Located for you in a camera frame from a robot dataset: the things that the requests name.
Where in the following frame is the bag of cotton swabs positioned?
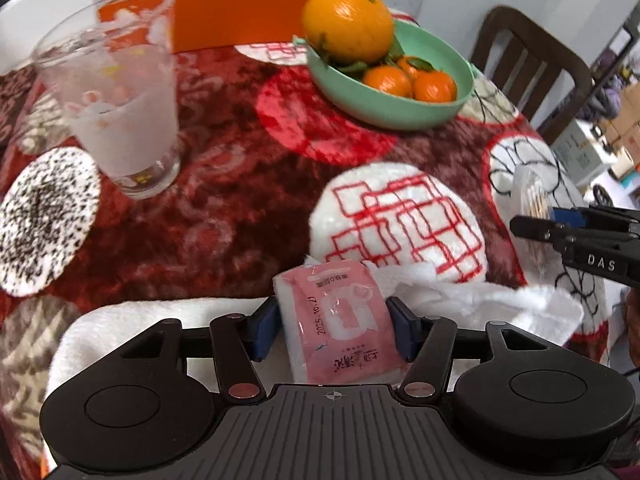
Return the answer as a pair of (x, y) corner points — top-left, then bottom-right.
(509, 166), (552, 283)

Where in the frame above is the white fluffy towel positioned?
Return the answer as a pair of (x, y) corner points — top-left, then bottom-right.
(41, 261), (586, 476)

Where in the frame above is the pink wet wipes pack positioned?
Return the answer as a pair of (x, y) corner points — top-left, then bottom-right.
(273, 260), (408, 385)

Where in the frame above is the dark wooden chair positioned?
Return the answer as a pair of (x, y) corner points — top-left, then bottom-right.
(471, 6), (593, 144)

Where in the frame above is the red patterned plush tablecloth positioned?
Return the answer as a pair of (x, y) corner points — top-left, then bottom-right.
(1, 44), (582, 479)

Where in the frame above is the small tangerine middle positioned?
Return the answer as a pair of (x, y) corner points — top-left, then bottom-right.
(412, 70), (458, 104)

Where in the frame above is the small tangerine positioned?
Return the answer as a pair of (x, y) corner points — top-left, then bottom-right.
(361, 65), (412, 99)
(412, 70), (458, 104)
(395, 55), (435, 80)

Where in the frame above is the small tangerine right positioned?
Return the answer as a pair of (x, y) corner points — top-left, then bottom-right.
(395, 55), (435, 80)

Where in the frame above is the small tangerine left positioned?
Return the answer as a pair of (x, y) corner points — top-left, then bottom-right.
(361, 65), (412, 99)

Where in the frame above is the green fruit bowl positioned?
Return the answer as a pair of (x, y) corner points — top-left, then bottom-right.
(307, 20), (474, 131)

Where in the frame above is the large orange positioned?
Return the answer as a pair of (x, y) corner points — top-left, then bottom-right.
(300, 0), (394, 65)

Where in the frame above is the frosted drinking glass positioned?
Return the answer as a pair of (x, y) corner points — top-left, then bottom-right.
(32, 0), (180, 200)

